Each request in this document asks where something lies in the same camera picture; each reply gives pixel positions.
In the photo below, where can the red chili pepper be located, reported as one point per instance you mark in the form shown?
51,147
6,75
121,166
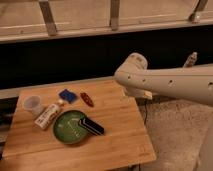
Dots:
87,99

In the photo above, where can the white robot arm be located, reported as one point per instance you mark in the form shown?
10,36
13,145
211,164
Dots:
194,83

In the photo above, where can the blue sponge block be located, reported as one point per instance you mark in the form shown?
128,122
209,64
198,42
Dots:
67,96

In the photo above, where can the green round plate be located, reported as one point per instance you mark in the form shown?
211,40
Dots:
66,128

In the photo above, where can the clear plastic cup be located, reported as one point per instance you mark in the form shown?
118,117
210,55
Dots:
33,104

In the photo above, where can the small bottle on ledge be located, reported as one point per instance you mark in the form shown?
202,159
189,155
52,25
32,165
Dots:
191,60

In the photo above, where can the middle metal bracket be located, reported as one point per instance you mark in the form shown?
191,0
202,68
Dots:
114,14

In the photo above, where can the metal bracket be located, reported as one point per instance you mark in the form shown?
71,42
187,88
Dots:
196,14
48,17
114,14

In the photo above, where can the left metal bracket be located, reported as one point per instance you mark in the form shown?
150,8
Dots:
48,17

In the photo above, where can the right metal bracket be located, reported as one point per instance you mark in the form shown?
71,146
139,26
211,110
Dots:
196,14

